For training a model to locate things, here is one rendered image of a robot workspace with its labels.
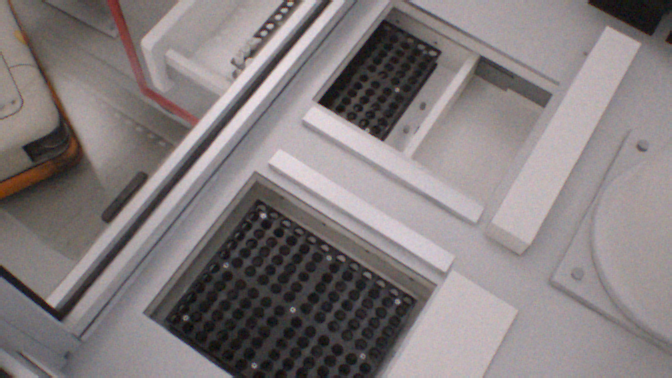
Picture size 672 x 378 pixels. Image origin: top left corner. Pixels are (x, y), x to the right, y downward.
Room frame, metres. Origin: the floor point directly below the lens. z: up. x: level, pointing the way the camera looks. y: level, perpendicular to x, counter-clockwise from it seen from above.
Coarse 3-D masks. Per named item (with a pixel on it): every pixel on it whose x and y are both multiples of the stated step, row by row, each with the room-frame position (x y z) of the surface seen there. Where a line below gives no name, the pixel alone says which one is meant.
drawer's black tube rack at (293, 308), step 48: (288, 240) 0.28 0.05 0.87; (240, 288) 0.22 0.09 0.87; (288, 288) 0.22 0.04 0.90; (336, 288) 0.23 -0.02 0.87; (384, 288) 0.23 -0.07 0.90; (192, 336) 0.15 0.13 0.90; (240, 336) 0.16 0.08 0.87; (288, 336) 0.17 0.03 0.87; (336, 336) 0.17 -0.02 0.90; (384, 336) 0.18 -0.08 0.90
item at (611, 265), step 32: (640, 160) 0.41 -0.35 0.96; (608, 192) 0.35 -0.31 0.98; (640, 192) 0.31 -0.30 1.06; (608, 224) 0.31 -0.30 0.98; (640, 224) 0.28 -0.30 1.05; (576, 256) 0.28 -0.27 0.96; (608, 256) 0.27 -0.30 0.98; (640, 256) 0.26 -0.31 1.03; (576, 288) 0.24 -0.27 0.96; (608, 288) 0.24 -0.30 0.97; (640, 288) 0.23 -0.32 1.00; (640, 320) 0.21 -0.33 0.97
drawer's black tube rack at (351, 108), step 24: (384, 24) 0.60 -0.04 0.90; (384, 48) 0.56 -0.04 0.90; (408, 48) 0.59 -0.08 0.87; (432, 48) 0.57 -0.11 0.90; (360, 72) 0.52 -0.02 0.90; (384, 72) 0.52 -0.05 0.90; (408, 72) 0.53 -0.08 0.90; (432, 72) 0.56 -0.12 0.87; (336, 96) 0.50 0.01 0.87; (360, 96) 0.48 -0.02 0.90; (384, 96) 0.49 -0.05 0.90; (408, 96) 0.49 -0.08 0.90; (360, 120) 0.45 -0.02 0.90; (384, 120) 0.45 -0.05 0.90
